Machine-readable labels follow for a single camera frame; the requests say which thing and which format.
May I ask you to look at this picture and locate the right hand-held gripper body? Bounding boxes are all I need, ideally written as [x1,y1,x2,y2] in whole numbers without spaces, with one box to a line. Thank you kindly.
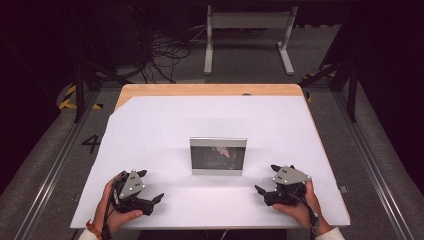
[264,165,312,207]

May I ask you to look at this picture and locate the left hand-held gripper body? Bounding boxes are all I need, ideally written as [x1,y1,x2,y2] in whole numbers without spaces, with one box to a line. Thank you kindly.
[111,169,156,216]

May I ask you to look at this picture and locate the person's left hand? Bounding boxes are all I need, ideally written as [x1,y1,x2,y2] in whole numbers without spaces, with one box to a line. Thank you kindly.
[92,173,145,234]

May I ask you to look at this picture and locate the person's right hand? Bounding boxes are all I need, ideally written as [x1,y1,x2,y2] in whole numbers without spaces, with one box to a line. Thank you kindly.
[272,179,333,234]

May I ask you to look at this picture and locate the white table cover sheet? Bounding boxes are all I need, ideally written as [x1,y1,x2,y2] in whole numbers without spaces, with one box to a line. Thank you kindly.
[69,95,352,231]

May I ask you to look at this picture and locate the black metal stand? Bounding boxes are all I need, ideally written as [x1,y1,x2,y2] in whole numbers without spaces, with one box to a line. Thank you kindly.
[298,9,360,124]
[70,6,133,124]

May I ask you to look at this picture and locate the yellow black hazard tape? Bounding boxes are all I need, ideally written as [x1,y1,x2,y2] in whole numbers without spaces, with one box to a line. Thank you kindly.
[58,84,104,111]

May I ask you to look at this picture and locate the white metal stand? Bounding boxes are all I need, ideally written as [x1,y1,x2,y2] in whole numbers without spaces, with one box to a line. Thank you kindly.
[203,4,299,76]

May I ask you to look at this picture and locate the right hand-held gripper cable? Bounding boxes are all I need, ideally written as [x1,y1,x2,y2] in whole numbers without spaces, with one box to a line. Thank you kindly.
[291,191,320,240]

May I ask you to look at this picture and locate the hand-held gripper cable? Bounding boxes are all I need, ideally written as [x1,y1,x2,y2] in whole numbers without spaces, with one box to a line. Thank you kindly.
[291,191,320,240]
[101,173,122,240]

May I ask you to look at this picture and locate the left hand-held gripper cable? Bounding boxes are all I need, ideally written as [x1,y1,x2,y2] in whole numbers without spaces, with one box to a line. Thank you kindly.
[101,173,122,240]

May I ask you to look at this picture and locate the grey wrist strap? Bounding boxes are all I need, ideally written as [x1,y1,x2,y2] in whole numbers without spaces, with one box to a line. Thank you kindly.
[309,214,322,232]

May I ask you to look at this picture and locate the orange bead bracelet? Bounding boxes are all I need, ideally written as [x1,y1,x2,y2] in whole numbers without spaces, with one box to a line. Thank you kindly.
[85,218,104,240]

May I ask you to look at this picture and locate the aluminium floor rail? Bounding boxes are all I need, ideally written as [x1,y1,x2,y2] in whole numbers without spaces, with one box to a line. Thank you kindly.
[12,89,102,240]
[333,89,418,240]

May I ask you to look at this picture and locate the bundle of black cables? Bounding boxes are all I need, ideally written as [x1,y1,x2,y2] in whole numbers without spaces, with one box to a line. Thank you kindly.
[128,3,192,85]

